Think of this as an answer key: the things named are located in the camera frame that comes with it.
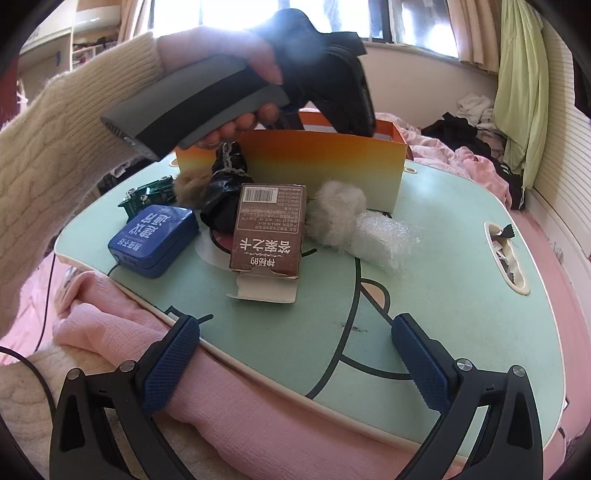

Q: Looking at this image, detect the white bookshelf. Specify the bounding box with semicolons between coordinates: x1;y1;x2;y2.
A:
18;28;121;93

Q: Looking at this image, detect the window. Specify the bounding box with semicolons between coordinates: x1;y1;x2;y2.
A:
143;0;462;61

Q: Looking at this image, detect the orange gradient cardboard box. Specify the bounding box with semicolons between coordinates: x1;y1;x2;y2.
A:
174;110;409;215

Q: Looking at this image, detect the brown fur pompom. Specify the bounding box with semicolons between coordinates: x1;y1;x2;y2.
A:
173;171;214;208

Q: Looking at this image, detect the pile of small wrappers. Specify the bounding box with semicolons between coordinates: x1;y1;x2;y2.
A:
494;240;519;283

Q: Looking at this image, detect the green cartoon desktop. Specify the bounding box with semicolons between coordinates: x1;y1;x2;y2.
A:
54;157;570;455

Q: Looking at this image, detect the black cable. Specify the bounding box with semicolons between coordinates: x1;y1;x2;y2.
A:
0;251;58;416

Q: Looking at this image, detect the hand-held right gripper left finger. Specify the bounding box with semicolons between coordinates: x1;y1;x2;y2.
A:
48;314;201;480

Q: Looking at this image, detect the brown carton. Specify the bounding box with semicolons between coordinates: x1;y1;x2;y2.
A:
225;184;309;304

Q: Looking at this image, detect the pink fleece blanket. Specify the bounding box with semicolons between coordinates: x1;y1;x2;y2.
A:
51;270;467;480

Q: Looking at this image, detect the black clothes pile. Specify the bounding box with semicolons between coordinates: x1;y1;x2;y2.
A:
422;112;527;210

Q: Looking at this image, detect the beige curtain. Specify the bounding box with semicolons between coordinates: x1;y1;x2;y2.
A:
443;0;502;75

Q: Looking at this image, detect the white clothes pile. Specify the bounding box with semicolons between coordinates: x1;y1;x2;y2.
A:
457;93;497;139

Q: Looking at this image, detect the person's left hand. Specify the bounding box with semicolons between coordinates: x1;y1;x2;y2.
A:
157;25;284;148

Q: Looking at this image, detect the white louvered closet door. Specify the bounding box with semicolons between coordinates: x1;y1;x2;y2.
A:
531;18;591;259

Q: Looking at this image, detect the bubble wrap roll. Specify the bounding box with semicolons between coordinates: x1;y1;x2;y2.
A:
351;210;422;273

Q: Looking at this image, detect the blue tin box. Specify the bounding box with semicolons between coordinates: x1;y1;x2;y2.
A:
107;204;200;279

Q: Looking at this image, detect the green toy car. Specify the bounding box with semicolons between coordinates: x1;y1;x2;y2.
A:
117;174;178;220

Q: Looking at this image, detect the person's left forearm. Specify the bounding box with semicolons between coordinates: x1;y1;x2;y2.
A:
0;31;162;337

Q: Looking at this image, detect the white fur pompom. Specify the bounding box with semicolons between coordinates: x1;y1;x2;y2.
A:
305;180;370;254

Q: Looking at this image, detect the black lace cloth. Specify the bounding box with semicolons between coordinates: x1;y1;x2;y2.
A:
199;142;254;234

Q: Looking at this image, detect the pink bed sheet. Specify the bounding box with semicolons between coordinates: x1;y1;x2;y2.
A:
0;198;591;457

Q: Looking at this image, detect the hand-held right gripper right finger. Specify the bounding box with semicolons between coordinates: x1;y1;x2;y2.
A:
390;313;544;480

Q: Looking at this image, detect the green curtain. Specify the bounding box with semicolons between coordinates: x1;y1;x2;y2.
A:
494;0;550;188

